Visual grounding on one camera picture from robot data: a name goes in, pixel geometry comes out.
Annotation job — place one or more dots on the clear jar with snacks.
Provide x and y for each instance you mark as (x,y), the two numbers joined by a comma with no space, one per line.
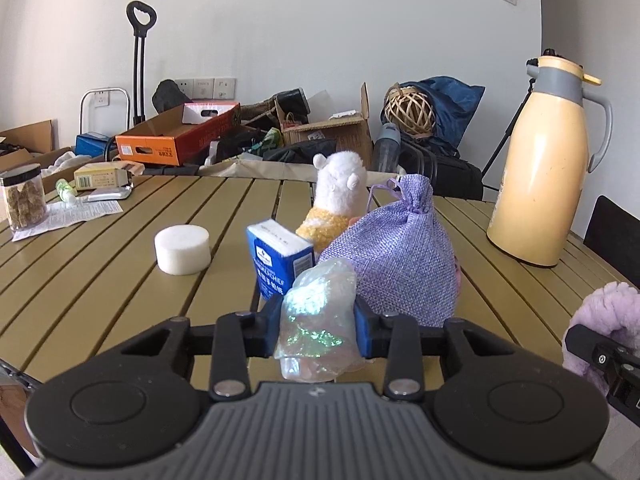
(23,195)

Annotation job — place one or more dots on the black trolley handle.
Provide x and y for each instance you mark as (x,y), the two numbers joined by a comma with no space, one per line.
(142,19)

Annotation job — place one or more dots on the white wall socket strip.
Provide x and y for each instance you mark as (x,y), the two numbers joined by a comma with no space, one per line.
(201,89)

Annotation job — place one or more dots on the purple drawstring fabric pouch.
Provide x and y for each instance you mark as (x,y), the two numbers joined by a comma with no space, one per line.
(403,256)

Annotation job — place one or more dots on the grey blue water bottle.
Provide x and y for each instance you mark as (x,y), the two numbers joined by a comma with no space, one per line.
(387,148)

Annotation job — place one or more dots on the black folding chair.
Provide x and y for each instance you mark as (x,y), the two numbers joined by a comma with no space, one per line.
(614,235)

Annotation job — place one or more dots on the printed paper leaflet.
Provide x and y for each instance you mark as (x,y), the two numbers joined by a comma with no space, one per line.
(61,215)

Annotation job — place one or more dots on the orange cardboard box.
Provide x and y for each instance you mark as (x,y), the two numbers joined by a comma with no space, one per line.
(175,137)

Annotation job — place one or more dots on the black camera tripod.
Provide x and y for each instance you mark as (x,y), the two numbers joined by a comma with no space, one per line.
(509,130)

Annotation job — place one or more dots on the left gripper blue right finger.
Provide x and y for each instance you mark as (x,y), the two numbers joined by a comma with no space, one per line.
(368,330)

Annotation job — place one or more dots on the brown cardboard box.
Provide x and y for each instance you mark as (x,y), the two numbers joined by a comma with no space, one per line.
(351,133)

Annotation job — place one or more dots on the small yellow paper box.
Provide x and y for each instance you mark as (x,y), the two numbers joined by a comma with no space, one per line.
(101,175)

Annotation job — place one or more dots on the woven rattan ball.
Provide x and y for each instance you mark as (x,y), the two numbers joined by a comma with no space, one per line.
(410,110)

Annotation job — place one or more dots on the khaki folding camping table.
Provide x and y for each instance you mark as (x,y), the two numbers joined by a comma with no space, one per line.
(69,294)

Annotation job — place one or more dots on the white yellow alpaca plush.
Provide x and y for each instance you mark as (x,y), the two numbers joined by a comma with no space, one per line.
(340,195)

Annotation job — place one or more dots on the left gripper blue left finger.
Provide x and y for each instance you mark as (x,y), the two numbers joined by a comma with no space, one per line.
(268,321)

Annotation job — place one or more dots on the yellow thermos jug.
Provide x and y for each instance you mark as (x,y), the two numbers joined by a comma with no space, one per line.
(560,135)

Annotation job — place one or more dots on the blue handkerchief tissue pack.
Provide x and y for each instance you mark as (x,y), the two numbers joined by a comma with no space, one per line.
(279,256)

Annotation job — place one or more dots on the large open cardboard box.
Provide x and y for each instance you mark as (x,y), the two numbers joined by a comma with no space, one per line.
(30,143)

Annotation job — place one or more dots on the dark blue fabric bag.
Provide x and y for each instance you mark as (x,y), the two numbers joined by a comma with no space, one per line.
(454,104)

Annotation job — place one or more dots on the purple fluffy headband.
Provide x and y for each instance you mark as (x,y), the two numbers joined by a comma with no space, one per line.
(612,311)

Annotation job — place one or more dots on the iridescent plastic bag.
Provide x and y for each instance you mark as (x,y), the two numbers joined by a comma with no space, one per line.
(317,338)

